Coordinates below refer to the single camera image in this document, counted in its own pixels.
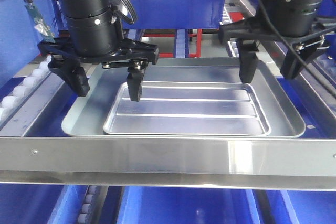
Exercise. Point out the blue bin bottom centre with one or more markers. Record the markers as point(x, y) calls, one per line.
point(187, 205)

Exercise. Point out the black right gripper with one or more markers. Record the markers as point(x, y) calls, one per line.
point(247, 31)

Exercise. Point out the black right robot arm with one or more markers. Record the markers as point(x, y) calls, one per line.
point(295, 23)

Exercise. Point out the white roller track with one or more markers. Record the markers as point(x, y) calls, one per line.
point(181, 44)

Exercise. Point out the large silver tray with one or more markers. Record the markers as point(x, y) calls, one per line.
point(88, 114)

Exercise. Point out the green circuit board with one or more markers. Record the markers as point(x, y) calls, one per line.
point(39, 24)

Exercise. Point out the ribbed silver tray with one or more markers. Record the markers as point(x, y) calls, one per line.
point(188, 108)

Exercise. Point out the steel front shelf bar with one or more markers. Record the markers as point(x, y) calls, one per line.
point(255, 163)

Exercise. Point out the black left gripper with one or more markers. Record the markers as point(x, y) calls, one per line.
point(130, 53)

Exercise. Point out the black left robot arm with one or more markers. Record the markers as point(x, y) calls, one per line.
point(96, 36)

